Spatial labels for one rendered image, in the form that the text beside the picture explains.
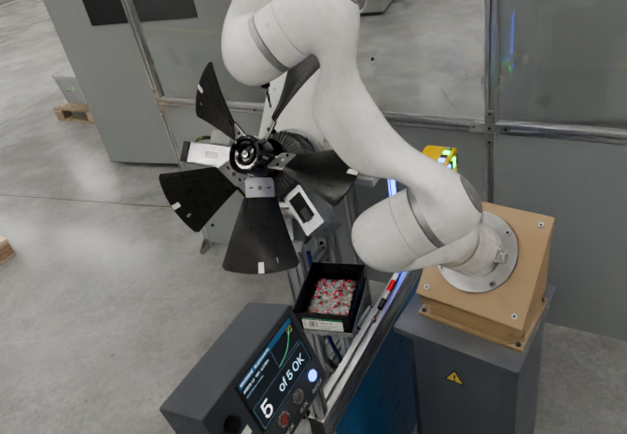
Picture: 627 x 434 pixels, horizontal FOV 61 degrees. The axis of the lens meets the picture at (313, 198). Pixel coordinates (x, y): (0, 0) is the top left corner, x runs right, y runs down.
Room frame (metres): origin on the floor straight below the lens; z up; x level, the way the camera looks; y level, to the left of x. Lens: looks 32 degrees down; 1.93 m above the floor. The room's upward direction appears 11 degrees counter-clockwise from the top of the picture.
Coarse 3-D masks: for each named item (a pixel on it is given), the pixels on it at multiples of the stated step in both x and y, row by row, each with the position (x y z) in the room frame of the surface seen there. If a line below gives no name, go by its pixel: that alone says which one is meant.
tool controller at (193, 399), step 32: (256, 320) 0.72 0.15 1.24; (288, 320) 0.71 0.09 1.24; (224, 352) 0.66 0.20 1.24; (256, 352) 0.64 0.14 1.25; (288, 352) 0.67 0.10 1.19; (192, 384) 0.61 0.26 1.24; (224, 384) 0.58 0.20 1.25; (256, 384) 0.60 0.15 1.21; (288, 384) 0.64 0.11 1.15; (320, 384) 0.68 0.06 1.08; (192, 416) 0.53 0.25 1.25; (224, 416) 0.54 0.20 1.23; (256, 416) 0.57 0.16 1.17
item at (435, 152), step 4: (428, 148) 1.52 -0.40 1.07; (432, 148) 1.51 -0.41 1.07; (436, 148) 1.51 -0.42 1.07; (440, 148) 1.50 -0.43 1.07; (444, 148) 1.50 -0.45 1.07; (424, 152) 1.50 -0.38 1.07; (428, 152) 1.49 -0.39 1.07; (432, 152) 1.49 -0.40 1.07; (436, 152) 1.48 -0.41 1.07; (440, 152) 1.48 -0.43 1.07; (452, 152) 1.47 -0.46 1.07; (428, 156) 1.47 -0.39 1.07; (432, 156) 1.47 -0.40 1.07; (436, 156) 1.46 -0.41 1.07; (448, 156) 1.45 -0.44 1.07; (452, 156) 1.45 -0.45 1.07; (436, 160) 1.44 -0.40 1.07; (448, 160) 1.43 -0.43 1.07; (444, 164) 1.40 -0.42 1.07; (448, 164) 1.42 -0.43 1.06; (456, 164) 1.49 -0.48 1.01; (456, 168) 1.49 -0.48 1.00
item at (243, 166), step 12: (240, 144) 1.47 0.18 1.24; (252, 144) 1.45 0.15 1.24; (264, 144) 1.45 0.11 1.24; (276, 144) 1.51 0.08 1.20; (240, 156) 1.45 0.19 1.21; (252, 156) 1.42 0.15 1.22; (276, 156) 1.48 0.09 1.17; (240, 168) 1.42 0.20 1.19; (252, 168) 1.39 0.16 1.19; (264, 168) 1.42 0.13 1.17
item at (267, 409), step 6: (270, 390) 0.61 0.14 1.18; (264, 396) 0.60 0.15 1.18; (270, 396) 0.60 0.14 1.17; (258, 402) 0.59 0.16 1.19; (264, 402) 0.59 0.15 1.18; (270, 402) 0.60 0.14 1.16; (276, 402) 0.61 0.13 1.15; (258, 408) 0.58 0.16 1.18; (264, 408) 0.59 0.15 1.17; (270, 408) 0.59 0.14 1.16; (276, 408) 0.60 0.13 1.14; (258, 414) 0.57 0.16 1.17; (264, 414) 0.58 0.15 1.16; (270, 414) 0.59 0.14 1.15; (258, 420) 0.57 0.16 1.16; (264, 420) 0.57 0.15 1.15; (270, 420) 0.58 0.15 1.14; (264, 426) 0.57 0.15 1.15
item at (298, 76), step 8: (312, 56) 1.53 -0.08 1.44; (304, 64) 1.53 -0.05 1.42; (312, 64) 1.50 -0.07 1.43; (288, 72) 1.63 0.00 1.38; (296, 72) 1.55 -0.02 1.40; (304, 72) 1.50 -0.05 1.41; (312, 72) 1.47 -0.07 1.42; (288, 80) 1.57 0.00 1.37; (296, 80) 1.51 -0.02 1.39; (304, 80) 1.47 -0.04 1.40; (288, 88) 1.52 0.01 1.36; (296, 88) 1.48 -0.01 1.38; (288, 96) 1.49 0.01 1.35; (280, 104) 1.52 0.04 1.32; (280, 112) 1.47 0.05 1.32
